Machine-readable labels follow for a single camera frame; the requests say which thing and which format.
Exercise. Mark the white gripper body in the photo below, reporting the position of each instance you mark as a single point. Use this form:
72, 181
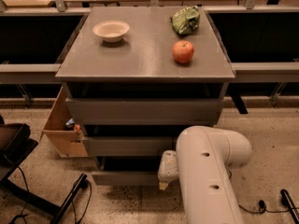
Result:
167, 169

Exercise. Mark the grey bottom drawer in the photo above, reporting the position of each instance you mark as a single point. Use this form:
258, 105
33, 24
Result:
127, 171

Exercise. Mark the grey drawer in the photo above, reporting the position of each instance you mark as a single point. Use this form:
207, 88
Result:
120, 111
127, 171
128, 146

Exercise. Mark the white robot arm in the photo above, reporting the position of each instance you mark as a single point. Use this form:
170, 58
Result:
200, 163

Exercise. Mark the grey middle drawer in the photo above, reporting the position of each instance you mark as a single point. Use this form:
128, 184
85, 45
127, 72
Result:
128, 146

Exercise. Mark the grey drawer cabinet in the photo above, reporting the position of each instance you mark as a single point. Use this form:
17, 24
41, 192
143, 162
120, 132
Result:
141, 65

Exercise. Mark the grey top drawer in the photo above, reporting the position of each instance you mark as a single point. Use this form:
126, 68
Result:
120, 111

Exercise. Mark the orange item in box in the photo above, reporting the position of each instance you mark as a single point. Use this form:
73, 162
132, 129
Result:
77, 128

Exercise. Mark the brown cardboard box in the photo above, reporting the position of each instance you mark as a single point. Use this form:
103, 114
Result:
66, 141

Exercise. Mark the black stand base left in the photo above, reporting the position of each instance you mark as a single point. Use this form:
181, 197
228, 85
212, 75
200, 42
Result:
57, 212

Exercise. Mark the blue item in box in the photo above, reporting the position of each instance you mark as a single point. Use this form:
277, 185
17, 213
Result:
70, 124

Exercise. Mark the black stand leg right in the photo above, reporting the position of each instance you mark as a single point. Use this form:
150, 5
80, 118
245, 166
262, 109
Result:
286, 200

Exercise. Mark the red apple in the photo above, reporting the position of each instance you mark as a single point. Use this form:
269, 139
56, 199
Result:
183, 51

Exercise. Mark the white paper bowl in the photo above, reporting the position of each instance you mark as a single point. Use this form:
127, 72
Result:
111, 31

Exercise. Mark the green chip bag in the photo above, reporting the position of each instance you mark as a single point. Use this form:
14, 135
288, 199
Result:
186, 20

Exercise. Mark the black chair seat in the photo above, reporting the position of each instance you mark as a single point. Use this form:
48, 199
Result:
15, 146

